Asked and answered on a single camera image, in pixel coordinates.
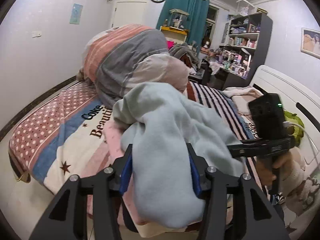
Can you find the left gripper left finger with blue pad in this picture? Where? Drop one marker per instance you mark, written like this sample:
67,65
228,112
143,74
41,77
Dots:
125,170

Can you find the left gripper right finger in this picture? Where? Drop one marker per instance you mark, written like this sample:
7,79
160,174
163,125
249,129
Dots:
198,166

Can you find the light blue fleece garment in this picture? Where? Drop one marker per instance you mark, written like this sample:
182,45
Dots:
159,122

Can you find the pile of clothes on chair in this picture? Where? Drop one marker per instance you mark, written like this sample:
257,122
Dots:
185,54

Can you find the right hand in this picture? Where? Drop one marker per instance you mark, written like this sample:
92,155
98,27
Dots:
265,168

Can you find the striped bed blanket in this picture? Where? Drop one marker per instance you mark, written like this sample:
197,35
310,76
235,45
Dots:
212,98

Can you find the beige pink pillow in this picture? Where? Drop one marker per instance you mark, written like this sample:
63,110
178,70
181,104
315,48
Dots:
241,96

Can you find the white headboard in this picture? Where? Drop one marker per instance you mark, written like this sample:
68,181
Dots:
296,98

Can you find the dark bookshelf with items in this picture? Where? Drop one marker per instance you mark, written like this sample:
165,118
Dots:
245,48

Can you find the fleece patterned right sleeve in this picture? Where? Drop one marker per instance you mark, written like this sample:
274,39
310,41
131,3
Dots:
301,192

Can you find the yellow shelf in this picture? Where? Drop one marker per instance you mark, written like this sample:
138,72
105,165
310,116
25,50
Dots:
175,35

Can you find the rolled pink grey duvet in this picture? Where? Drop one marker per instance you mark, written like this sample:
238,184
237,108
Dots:
118,59

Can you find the white door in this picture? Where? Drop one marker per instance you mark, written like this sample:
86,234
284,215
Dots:
127,12

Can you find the framed wall picture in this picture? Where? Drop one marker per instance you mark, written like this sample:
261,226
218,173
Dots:
310,42

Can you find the blue wall poster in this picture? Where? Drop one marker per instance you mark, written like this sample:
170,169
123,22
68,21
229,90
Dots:
76,14

